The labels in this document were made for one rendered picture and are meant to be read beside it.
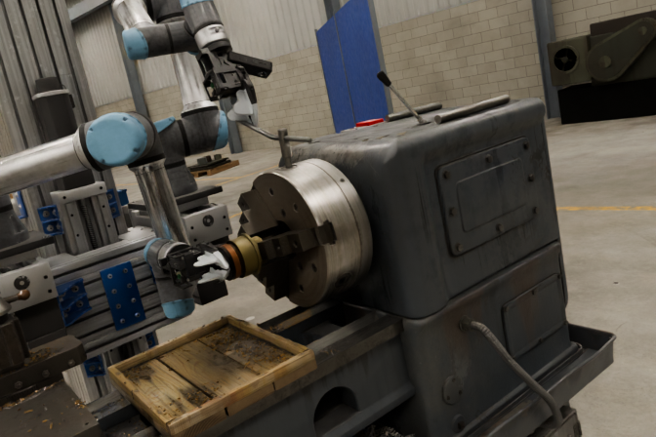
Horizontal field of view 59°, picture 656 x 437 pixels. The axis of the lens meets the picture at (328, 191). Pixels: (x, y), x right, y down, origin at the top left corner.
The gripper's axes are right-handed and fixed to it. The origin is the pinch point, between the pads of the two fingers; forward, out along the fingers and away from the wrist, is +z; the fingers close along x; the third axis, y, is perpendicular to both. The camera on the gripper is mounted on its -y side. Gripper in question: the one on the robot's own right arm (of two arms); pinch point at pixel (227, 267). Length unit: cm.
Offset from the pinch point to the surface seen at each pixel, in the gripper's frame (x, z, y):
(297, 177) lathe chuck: 14.2, 3.9, -18.1
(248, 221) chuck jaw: 6.2, -6.0, -9.7
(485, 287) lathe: -22, 18, -54
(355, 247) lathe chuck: -2.2, 12.2, -23.3
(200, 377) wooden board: -19.3, -0.4, 11.0
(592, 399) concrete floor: -108, -15, -141
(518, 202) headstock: -6, 17, -71
